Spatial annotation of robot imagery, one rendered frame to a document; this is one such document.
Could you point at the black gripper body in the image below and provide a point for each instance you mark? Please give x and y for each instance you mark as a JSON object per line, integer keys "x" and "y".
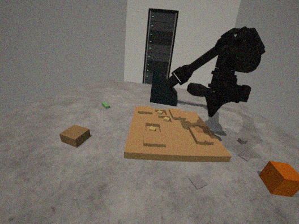
{"x": 201, "y": 91}

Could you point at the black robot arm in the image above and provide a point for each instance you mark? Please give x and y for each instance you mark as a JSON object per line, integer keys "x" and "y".
{"x": 241, "y": 54}

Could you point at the orange cube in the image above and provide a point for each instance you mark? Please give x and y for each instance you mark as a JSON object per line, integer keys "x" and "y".
{"x": 280, "y": 179}

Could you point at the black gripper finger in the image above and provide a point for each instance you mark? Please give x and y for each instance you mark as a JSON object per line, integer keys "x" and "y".
{"x": 220, "y": 103}
{"x": 211, "y": 102}

